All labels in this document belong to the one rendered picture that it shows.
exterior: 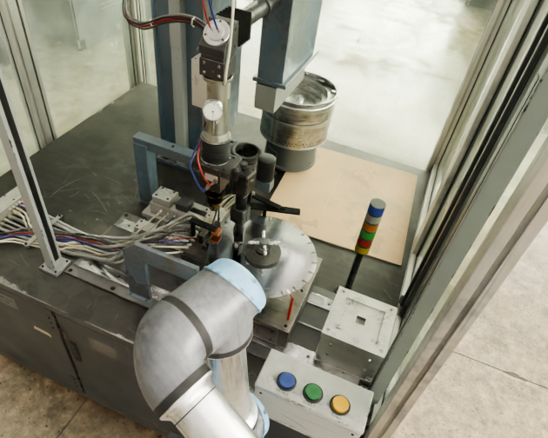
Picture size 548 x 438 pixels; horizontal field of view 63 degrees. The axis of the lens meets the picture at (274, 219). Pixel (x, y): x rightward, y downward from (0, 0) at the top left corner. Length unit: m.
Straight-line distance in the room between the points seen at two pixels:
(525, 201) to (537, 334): 2.24
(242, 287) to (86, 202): 1.21
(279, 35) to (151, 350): 0.94
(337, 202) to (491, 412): 1.23
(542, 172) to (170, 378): 0.55
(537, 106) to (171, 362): 0.61
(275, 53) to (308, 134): 0.56
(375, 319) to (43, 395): 1.49
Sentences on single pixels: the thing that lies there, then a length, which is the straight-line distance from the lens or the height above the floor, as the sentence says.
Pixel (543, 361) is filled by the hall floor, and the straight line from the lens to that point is 2.78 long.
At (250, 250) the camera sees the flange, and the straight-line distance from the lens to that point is 1.34.
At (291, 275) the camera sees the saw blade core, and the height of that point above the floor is 0.95.
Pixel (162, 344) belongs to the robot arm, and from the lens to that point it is 0.67.
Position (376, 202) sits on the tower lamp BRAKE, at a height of 1.16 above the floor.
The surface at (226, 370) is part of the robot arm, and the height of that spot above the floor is 1.20.
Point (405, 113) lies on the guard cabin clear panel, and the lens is 2.17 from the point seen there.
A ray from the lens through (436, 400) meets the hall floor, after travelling 2.37.
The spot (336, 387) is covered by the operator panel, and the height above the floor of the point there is 0.90.
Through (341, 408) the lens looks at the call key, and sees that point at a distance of 1.17.
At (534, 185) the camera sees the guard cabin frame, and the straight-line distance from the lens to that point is 0.65.
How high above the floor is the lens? 1.95
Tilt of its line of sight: 43 degrees down
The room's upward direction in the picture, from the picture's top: 8 degrees clockwise
